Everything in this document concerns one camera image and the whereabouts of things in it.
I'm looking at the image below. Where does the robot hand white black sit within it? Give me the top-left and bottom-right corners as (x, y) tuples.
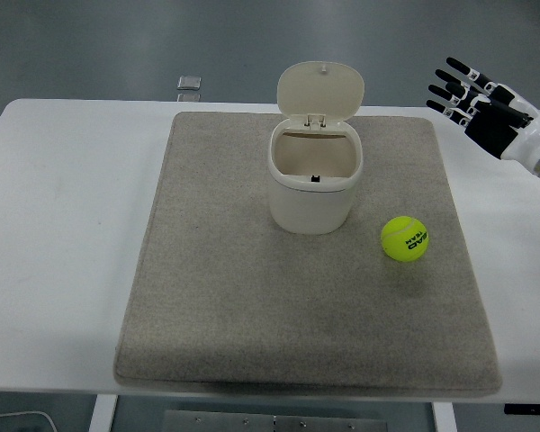
(426, 56), (540, 176)

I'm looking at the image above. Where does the yellow-green tennis ball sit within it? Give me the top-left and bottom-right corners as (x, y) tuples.
(380, 215), (429, 262)

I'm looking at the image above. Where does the cream bin with open lid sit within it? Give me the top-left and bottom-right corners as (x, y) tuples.
(266, 60), (366, 236)

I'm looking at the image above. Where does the beige fabric mat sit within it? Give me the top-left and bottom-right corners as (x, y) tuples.
(112, 111), (504, 399)

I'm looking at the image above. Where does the black table control panel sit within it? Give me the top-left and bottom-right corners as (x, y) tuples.
(503, 403), (540, 416)

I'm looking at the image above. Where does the white table leg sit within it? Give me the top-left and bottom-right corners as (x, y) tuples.
(431, 401), (455, 432)
(87, 393), (119, 432)

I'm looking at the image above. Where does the white cable on floor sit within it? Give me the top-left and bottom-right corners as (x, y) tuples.
(0, 410), (58, 432)

